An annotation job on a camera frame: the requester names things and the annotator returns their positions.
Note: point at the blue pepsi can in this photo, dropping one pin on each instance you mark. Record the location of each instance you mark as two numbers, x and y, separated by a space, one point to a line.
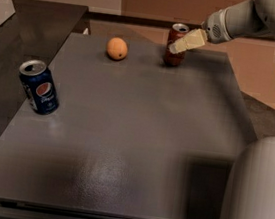
39 87

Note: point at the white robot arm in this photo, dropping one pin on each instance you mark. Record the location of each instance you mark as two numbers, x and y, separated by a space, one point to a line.
250 192

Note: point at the orange fruit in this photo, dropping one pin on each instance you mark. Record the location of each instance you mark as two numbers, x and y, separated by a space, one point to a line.
117 48

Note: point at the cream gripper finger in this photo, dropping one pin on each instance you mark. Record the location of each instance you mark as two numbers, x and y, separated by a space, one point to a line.
194 39

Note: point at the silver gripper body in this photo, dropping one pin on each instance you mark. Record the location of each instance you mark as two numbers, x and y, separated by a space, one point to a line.
213 30

